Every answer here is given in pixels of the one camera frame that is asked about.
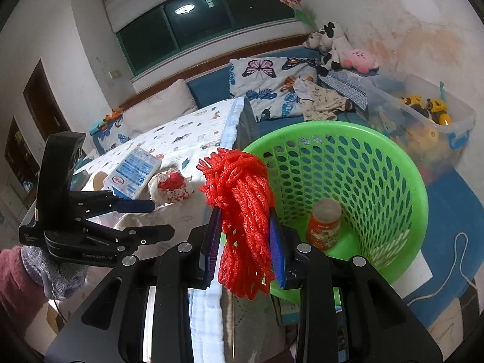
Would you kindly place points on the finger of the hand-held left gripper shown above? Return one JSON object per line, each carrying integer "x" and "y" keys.
{"x": 132, "y": 206}
{"x": 147, "y": 234}

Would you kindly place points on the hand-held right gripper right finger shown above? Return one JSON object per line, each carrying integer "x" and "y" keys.
{"x": 278, "y": 253}

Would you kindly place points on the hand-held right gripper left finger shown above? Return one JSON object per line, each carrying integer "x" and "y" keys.
{"x": 211, "y": 247}

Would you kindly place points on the blue and white carton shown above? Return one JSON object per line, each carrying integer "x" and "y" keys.
{"x": 132, "y": 172}

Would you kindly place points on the red white wrapper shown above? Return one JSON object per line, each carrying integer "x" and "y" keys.
{"x": 170, "y": 187}

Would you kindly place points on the red foam fruit net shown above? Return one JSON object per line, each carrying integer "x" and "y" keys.
{"x": 242, "y": 204}

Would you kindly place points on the green plastic basket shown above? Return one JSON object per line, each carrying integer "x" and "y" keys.
{"x": 378, "y": 181}

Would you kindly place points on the person's left forearm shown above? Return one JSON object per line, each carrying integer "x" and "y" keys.
{"x": 17, "y": 283}

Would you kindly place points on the person's left hand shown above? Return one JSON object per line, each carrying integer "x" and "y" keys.
{"x": 53, "y": 276}

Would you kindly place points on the dark wooden shelf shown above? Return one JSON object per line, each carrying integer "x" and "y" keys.
{"x": 19, "y": 151}

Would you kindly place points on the teal toy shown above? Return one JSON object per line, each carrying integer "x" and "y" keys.
{"x": 96, "y": 127}

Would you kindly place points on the blue print pillow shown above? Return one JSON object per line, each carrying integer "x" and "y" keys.
{"x": 109, "y": 138}

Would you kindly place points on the orange toy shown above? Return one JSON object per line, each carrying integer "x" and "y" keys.
{"x": 112, "y": 114}

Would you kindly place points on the dark wooden door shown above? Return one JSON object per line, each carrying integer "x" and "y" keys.
{"x": 43, "y": 94}

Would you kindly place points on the printed white blanket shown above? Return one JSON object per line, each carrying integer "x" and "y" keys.
{"x": 189, "y": 128}

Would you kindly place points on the plain white pillow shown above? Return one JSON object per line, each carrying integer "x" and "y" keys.
{"x": 162, "y": 107}

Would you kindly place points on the blue bed sheet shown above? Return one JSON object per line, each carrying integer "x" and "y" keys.
{"x": 211, "y": 90}

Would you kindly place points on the beige printed baby clothing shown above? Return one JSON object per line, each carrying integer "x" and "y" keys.
{"x": 321, "y": 100}

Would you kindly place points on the wooden headboard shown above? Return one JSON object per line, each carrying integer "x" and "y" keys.
{"x": 211, "y": 62}

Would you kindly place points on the butterfly print pillow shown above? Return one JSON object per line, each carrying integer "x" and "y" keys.
{"x": 264, "y": 83}

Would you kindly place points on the blue striped cloth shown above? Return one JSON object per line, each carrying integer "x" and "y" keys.
{"x": 351, "y": 87}

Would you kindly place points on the dark window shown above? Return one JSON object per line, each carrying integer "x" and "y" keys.
{"x": 196, "y": 30}

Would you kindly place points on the white roller blind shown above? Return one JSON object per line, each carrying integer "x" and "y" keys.
{"x": 128, "y": 5}

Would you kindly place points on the clear plastic storage box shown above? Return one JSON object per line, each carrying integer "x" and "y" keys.
{"x": 446, "y": 147}

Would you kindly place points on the pink plush toy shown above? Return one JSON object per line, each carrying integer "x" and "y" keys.
{"x": 359, "y": 60}

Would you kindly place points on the cow plush toy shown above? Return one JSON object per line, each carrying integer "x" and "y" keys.
{"x": 332, "y": 45}

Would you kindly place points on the yellow toy truck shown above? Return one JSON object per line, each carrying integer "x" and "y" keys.
{"x": 438, "y": 109}

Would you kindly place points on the wall switch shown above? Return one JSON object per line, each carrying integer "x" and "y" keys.
{"x": 114, "y": 73}

